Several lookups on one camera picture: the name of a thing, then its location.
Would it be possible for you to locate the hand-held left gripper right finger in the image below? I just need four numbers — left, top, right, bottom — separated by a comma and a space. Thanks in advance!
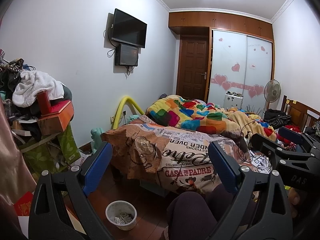
208, 141, 293, 240

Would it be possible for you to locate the wardrobe with heart stickers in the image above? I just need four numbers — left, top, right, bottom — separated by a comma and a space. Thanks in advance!
209, 29, 273, 110

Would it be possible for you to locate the person's right hand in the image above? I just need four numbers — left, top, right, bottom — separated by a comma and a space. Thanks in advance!
286, 187, 301, 218

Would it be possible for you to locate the black wall television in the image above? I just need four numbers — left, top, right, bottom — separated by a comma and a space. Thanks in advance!
111, 8, 147, 49

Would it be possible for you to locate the black striped cloth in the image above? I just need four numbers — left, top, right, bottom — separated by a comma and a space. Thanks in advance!
264, 109, 292, 128

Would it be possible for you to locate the white towel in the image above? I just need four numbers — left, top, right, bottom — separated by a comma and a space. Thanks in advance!
12, 70, 64, 108

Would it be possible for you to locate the white appliance box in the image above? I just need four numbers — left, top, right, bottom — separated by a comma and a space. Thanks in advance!
225, 92, 243, 109

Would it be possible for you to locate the yellow foam tube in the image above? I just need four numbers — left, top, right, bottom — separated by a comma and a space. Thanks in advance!
111, 95, 145, 130

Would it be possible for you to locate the orange wooden box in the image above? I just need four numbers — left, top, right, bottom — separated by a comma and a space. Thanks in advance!
37, 100, 75, 136

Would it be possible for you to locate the white earphones tangle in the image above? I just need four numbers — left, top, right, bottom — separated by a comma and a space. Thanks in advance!
114, 212, 134, 225

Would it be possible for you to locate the black television cable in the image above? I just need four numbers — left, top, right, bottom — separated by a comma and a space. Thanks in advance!
103, 25, 117, 58

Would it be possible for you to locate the brown wooden door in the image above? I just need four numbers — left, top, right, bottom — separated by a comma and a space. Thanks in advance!
176, 36, 210, 102

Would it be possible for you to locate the leopard print cloth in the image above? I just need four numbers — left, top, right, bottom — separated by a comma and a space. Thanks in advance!
0, 58, 24, 73

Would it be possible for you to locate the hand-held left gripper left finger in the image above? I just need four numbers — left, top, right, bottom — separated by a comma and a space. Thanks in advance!
28, 142, 113, 240

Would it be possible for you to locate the newspaper print bed sheet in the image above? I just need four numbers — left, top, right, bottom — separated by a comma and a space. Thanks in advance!
100, 115, 250, 195

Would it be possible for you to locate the green leaf print bag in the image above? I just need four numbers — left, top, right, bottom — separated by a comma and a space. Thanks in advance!
21, 124, 82, 173

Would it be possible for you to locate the dark grey cushion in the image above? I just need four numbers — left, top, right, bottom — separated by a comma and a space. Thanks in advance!
61, 85, 73, 102

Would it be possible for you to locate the white cardboard box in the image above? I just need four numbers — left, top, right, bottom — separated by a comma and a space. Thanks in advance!
71, 155, 92, 168

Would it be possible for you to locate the red plush toy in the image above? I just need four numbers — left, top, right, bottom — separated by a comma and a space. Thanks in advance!
279, 124, 303, 145

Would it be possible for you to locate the brown overhead cabinet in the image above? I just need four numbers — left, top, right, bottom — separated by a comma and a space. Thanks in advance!
168, 11, 274, 40

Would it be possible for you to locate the person's dark trouser leg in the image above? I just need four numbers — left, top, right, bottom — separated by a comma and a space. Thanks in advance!
205, 184, 260, 230
166, 191, 220, 240

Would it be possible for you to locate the red floral paper bag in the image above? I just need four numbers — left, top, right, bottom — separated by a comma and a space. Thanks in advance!
14, 191, 34, 217

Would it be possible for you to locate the red box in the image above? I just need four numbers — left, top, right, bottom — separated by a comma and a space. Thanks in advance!
36, 90, 52, 117

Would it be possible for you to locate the pink beige curtain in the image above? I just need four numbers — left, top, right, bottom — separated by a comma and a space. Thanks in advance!
0, 97, 38, 205

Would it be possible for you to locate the standing fan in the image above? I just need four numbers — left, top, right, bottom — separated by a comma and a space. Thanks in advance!
264, 79, 281, 110

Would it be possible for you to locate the white cable pile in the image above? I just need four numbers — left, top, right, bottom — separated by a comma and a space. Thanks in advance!
246, 150, 273, 173

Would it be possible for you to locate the white plastic bowl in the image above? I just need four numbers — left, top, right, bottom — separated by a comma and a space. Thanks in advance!
105, 200, 137, 231

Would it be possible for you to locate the colourful patchwork blanket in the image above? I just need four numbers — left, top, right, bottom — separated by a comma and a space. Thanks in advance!
146, 94, 278, 142

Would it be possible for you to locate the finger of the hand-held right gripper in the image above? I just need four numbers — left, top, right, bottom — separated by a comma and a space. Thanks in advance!
251, 134, 310, 165
278, 126, 320, 153

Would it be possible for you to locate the dark patterned cloth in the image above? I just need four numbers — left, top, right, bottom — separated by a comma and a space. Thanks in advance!
304, 121, 320, 137

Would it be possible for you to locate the brown wooden headboard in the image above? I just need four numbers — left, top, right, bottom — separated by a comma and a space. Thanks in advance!
282, 95, 320, 133

